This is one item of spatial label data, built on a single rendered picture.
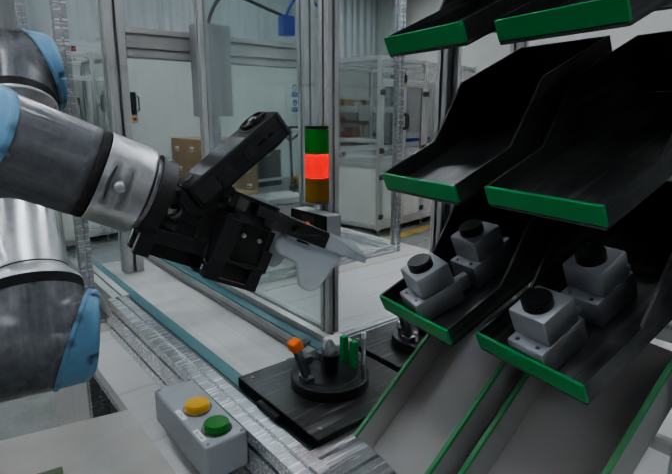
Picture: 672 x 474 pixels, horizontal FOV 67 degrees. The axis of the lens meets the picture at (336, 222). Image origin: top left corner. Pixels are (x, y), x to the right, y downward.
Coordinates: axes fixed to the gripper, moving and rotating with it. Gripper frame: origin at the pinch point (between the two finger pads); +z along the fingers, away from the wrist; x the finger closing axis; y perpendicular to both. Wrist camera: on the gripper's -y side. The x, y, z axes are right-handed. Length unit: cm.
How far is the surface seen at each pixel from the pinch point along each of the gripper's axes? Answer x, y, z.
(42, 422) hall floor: -212, 136, 18
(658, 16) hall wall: -523, -570, 790
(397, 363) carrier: -27, 19, 40
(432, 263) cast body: 0.8, -1.5, 13.0
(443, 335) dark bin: 5.9, 5.5, 13.8
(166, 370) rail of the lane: -55, 39, 8
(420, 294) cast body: 1.2, 2.4, 12.7
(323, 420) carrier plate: -17.5, 27.6, 21.0
